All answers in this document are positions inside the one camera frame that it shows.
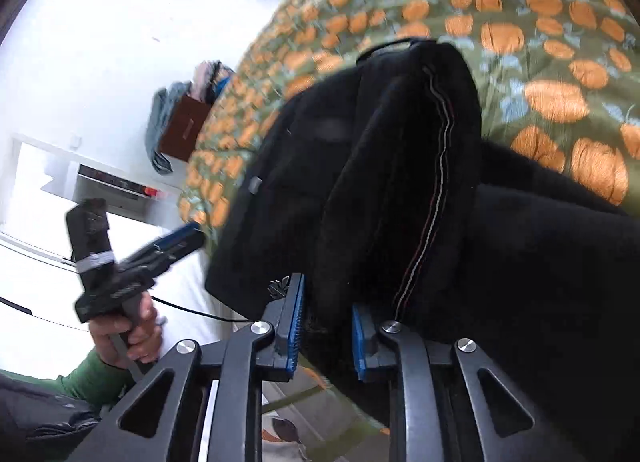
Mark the white shelf unit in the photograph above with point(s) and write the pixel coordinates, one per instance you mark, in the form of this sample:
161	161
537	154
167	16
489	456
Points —
115	182

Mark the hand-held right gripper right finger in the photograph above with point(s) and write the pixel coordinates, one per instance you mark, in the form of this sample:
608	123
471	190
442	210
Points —
360	342

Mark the person's left hand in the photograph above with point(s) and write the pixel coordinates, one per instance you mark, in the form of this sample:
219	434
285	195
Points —
140	337

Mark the orange green printed blanket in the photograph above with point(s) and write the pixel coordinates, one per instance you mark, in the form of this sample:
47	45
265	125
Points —
500	2

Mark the person's left forearm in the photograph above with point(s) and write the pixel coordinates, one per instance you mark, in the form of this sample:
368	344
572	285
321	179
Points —
85	382

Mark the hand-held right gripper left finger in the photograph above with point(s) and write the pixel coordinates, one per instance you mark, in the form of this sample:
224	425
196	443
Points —
295	327

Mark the black pants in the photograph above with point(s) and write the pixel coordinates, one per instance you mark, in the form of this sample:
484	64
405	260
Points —
500	267

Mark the pile of clothes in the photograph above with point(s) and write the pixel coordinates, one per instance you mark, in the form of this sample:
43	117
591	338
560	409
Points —
212	79

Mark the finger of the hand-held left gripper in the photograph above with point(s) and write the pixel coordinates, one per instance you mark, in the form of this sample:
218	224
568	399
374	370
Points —
175	237
170	257

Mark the dark clothing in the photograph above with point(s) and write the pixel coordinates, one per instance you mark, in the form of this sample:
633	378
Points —
35	422

